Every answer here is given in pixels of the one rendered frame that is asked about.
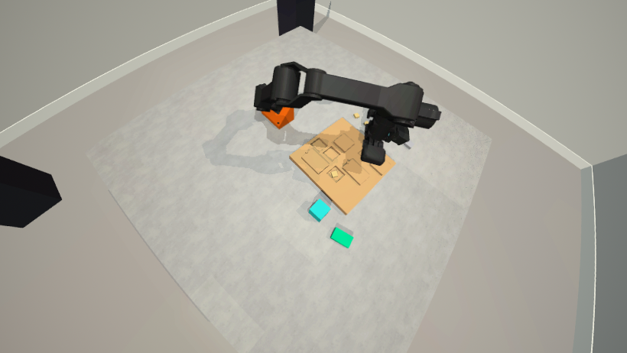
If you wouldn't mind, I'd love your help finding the cyan cube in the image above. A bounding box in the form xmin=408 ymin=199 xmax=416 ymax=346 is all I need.
xmin=309 ymin=199 xmax=331 ymax=222

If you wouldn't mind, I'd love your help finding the green rectangular block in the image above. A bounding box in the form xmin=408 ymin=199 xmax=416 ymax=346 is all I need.
xmin=330 ymin=227 xmax=353 ymax=248

